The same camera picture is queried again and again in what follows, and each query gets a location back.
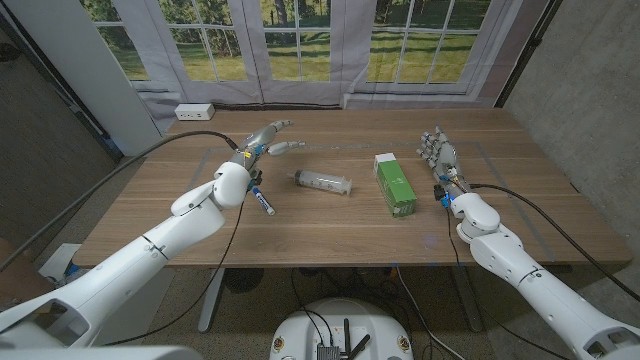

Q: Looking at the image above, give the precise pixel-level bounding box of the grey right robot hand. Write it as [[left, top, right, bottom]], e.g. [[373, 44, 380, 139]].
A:
[[417, 125, 471, 194]]

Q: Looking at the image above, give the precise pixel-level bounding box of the green and white package box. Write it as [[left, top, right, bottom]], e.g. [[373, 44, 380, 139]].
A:
[[373, 152, 419, 219]]

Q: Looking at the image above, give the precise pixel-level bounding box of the black backdrop frame pole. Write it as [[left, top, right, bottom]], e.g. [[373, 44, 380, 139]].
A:
[[494, 0, 564, 109]]

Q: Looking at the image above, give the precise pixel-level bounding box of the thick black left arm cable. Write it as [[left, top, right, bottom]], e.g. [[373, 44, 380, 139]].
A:
[[0, 129, 241, 274]]

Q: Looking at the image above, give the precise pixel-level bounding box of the blue and white marker pen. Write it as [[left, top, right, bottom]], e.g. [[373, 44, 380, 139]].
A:
[[251, 187, 276, 217]]

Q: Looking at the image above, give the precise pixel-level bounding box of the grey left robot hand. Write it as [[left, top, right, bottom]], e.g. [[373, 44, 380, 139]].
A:
[[227, 119, 306, 174]]

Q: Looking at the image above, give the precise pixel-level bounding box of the large clear plastic syringe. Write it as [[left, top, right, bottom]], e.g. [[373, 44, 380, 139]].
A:
[[287, 168, 354, 197]]

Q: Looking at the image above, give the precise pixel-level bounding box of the white floor board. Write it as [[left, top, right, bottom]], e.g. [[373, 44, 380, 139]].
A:
[[38, 243, 84, 289]]

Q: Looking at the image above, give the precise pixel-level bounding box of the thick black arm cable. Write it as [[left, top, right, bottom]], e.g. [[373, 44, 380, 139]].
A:
[[468, 182, 640, 304], [0, 129, 241, 274]]

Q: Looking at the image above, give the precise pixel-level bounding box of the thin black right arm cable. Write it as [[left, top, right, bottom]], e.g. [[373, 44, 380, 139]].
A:
[[444, 207, 574, 360]]

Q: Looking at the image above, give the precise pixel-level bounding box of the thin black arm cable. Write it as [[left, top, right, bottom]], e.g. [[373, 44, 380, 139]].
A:
[[444, 207, 574, 360], [102, 199, 247, 348]]

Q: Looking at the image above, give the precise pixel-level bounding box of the black floor cable tangle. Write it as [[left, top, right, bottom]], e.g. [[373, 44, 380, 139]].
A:
[[289, 267, 416, 351]]

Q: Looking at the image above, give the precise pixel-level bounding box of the brown cardboard box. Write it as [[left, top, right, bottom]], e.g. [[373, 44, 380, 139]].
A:
[[0, 237, 54, 309]]

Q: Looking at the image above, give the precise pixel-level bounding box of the white power strip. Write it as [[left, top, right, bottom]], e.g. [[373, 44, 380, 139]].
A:
[[174, 103, 216, 122]]

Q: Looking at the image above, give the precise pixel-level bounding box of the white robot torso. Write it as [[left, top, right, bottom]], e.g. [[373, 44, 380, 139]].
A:
[[268, 297, 415, 360]]

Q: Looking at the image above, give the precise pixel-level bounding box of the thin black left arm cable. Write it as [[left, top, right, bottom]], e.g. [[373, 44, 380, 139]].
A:
[[102, 199, 247, 348]]

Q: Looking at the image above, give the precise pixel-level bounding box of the white floor cable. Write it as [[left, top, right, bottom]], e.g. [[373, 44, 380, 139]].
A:
[[396, 267, 467, 360]]

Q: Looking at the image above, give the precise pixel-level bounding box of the printed window backdrop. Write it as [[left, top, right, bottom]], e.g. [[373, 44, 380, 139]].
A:
[[79, 0, 551, 134]]

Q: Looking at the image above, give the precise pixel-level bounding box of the black round floor base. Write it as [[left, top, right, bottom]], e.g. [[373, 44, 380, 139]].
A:
[[222, 267, 266, 294]]

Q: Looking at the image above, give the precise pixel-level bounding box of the white pillar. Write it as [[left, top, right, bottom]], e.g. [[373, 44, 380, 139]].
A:
[[4, 0, 164, 158]]

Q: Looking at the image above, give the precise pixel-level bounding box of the grey table leg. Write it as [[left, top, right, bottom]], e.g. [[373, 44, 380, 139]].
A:
[[198, 267, 226, 334], [452, 266, 484, 334]]

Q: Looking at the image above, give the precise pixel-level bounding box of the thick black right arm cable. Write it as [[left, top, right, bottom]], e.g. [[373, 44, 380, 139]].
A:
[[468, 182, 640, 304]]

